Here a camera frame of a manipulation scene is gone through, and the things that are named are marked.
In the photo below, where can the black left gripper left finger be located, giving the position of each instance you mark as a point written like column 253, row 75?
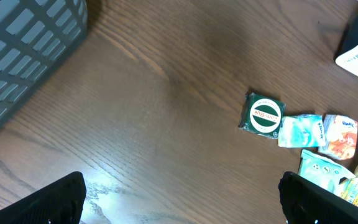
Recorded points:
column 60, row 202

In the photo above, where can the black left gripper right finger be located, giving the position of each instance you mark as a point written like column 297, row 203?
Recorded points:
column 304, row 202

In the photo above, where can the teal long snack packet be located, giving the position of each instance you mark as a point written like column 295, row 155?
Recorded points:
column 322, row 171

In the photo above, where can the teal small tissue pack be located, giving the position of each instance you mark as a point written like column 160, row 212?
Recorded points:
column 305, row 130

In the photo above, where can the orange small tissue pack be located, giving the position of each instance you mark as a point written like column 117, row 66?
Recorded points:
column 341, row 137

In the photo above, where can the green round-logo box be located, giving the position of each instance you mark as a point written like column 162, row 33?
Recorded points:
column 261, row 115

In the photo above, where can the grey plastic mesh basket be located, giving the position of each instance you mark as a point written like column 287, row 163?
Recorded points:
column 36, row 37

